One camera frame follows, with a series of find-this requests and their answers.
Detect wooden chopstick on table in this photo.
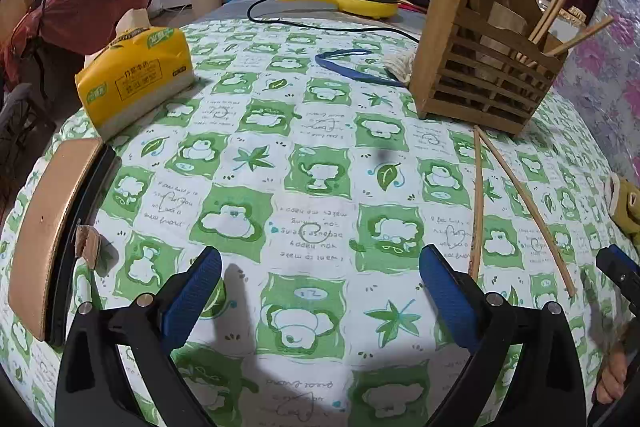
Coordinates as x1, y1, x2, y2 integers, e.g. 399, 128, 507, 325
468, 126, 484, 281
474, 126, 577, 299

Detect gold black notebook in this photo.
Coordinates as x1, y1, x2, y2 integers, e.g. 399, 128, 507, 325
8, 138, 116, 347

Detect yellow tissue pack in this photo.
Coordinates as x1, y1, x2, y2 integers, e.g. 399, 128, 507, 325
75, 9, 194, 140

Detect wooden utensil holder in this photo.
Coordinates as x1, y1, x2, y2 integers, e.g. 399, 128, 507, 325
409, 0, 566, 136

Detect yellow electric pan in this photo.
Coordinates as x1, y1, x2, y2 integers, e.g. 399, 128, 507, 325
279, 0, 398, 20

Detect person's right hand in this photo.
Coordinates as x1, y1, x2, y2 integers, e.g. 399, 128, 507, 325
596, 343, 627, 404

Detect green white patterned tablecloth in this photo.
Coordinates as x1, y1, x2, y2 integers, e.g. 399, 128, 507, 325
0, 8, 640, 427

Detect olive green cloth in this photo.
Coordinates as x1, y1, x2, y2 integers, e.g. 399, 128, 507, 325
604, 172, 640, 248

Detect blue strap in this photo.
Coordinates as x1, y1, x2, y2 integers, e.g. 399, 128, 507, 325
314, 48, 409, 89

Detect red cloth covered furniture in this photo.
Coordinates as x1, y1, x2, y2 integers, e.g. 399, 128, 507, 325
1, 0, 149, 92

